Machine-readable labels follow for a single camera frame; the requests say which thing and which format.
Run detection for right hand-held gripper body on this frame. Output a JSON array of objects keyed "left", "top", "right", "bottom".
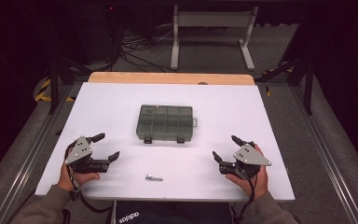
[{"left": 218, "top": 141, "right": 273, "bottom": 180}]

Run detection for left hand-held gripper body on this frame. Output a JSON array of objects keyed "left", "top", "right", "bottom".
[{"left": 63, "top": 135, "right": 111, "bottom": 175}]

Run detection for grey compartment storage box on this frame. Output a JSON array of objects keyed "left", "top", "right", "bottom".
[{"left": 135, "top": 104, "right": 199, "bottom": 145}]

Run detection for person's right hand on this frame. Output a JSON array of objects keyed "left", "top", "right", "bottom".
[{"left": 225, "top": 143, "right": 269, "bottom": 200}]

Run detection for person's left hand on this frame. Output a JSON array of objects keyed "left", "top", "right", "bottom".
[{"left": 58, "top": 161, "right": 101, "bottom": 192}]

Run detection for white table board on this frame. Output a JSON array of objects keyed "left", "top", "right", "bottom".
[{"left": 34, "top": 81, "right": 296, "bottom": 203}]

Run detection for yellow black floor tape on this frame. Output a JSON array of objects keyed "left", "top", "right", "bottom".
[
  {"left": 262, "top": 66, "right": 293, "bottom": 97},
  {"left": 34, "top": 77, "right": 76, "bottom": 103}
]

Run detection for black metal stand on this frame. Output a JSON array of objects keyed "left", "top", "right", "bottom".
[
  {"left": 48, "top": 55, "right": 91, "bottom": 115},
  {"left": 255, "top": 55, "right": 315, "bottom": 116}
]

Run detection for person's black shirt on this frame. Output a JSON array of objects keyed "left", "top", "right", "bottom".
[{"left": 115, "top": 200, "right": 234, "bottom": 224}]

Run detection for wooden table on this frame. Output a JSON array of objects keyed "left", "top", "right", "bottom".
[{"left": 88, "top": 71, "right": 255, "bottom": 86}]

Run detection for white metal stand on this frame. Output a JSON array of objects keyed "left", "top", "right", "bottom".
[{"left": 170, "top": 4, "right": 259, "bottom": 72}]

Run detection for right hand-held gripper cable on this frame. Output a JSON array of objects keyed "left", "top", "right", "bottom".
[{"left": 235, "top": 172, "right": 257, "bottom": 224}]

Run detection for hand-held gripper cable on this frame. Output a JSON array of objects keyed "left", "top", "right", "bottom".
[
  {"left": 64, "top": 141, "right": 115, "bottom": 215},
  {"left": 235, "top": 172, "right": 257, "bottom": 224}
]

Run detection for aluminium floor rail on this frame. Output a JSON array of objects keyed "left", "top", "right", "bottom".
[
  {"left": 0, "top": 83, "right": 85, "bottom": 224},
  {"left": 287, "top": 83, "right": 358, "bottom": 224}
]

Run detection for left hand-held gripper cable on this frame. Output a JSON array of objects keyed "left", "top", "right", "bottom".
[{"left": 64, "top": 141, "right": 115, "bottom": 215}]

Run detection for black floor cables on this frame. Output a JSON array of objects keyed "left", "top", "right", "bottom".
[{"left": 117, "top": 27, "right": 181, "bottom": 73}]

